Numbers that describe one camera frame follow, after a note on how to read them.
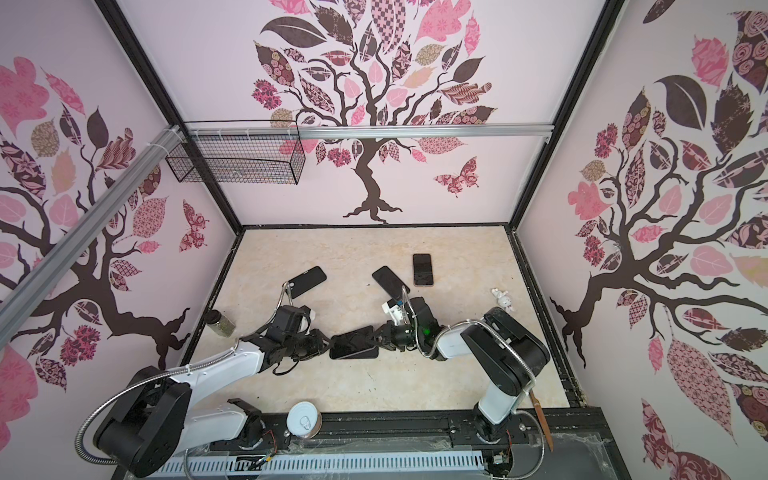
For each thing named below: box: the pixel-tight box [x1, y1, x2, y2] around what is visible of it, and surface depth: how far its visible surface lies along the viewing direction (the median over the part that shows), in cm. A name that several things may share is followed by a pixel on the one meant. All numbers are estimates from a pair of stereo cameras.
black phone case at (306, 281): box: [287, 266, 327, 299], surface depth 106 cm
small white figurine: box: [491, 288, 515, 312], surface depth 99 cm
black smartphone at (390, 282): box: [372, 266, 411, 301], surface depth 106 cm
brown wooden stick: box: [529, 389, 554, 452], surface depth 76 cm
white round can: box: [286, 401, 323, 439], surface depth 72 cm
